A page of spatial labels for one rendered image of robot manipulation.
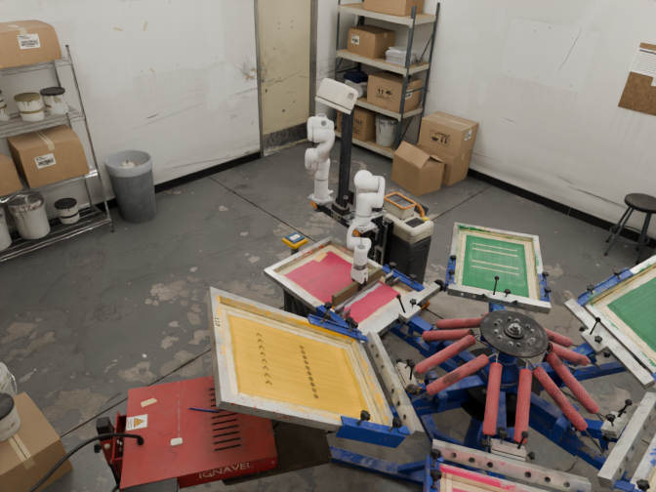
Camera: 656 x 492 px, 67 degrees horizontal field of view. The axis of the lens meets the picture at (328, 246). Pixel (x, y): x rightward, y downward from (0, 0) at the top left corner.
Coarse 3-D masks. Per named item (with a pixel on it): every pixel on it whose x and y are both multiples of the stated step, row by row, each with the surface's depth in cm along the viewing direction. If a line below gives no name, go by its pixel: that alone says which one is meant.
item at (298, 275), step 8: (288, 272) 311; (296, 272) 311; (304, 272) 311; (312, 272) 312; (296, 280) 305; (304, 288) 299; (312, 288) 299; (320, 296) 293; (328, 296) 293; (352, 304) 288; (360, 304) 289; (368, 304) 289; (352, 312) 282; (360, 312) 282; (368, 312) 283; (360, 320) 277
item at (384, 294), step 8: (328, 256) 327; (336, 256) 328; (312, 264) 319; (320, 264) 320; (328, 264) 320; (344, 264) 321; (376, 288) 301; (384, 288) 301; (368, 296) 295; (376, 296) 295; (384, 296) 295; (392, 296) 296; (376, 304) 289; (384, 304) 289
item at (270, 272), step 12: (324, 240) 336; (336, 240) 337; (300, 252) 324; (312, 252) 329; (348, 252) 327; (276, 264) 312; (288, 264) 315; (372, 264) 316; (276, 276) 301; (288, 288) 293; (408, 288) 299; (300, 300) 289; (312, 300) 285; (384, 312) 278; (372, 324) 270
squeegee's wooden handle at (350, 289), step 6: (372, 270) 299; (378, 270) 300; (372, 276) 297; (378, 276) 303; (354, 282) 289; (348, 288) 284; (354, 288) 289; (336, 294) 280; (342, 294) 281; (348, 294) 287; (336, 300) 279; (342, 300) 284; (336, 306) 282
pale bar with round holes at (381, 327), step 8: (432, 288) 289; (416, 296) 283; (424, 296) 283; (432, 296) 290; (408, 304) 277; (416, 304) 278; (392, 312) 270; (384, 320) 265; (392, 320) 265; (376, 328) 260; (384, 328) 261
